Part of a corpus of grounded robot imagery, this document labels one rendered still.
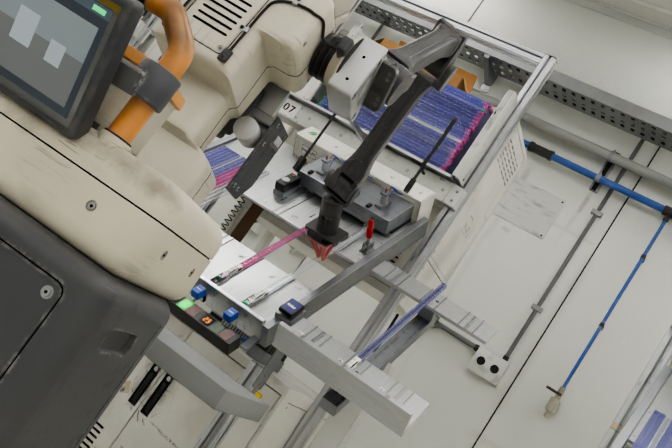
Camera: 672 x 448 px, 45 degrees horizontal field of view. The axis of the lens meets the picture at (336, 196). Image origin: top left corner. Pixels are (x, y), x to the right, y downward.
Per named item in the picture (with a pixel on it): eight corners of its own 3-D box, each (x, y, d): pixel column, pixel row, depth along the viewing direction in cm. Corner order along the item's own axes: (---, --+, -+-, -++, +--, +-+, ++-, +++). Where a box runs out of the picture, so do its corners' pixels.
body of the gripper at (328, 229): (319, 220, 218) (323, 198, 214) (348, 239, 214) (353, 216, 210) (303, 230, 214) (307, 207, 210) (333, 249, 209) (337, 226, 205)
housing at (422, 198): (411, 240, 244) (421, 201, 237) (289, 170, 266) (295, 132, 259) (425, 230, 250) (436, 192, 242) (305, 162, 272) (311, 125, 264)
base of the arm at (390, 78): (339, 36, 142) (397, 70, 139) (358, 31, 148) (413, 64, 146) (320, 79, 145) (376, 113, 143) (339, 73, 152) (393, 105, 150)
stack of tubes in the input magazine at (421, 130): (444, 171, 244) (492, 100, 249) (315, 104, 267) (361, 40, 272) (451, 187, 255) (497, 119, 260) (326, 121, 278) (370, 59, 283)
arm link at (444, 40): (445, 7, 186) (480, 33, 185) (415, 54, 194) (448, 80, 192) (360, 45, 150) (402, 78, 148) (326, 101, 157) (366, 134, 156)
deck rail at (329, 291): (265, 348, 195) (268, 329, 192) (259, 343, 196) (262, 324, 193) (424, 236, 246) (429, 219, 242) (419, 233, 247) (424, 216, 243)
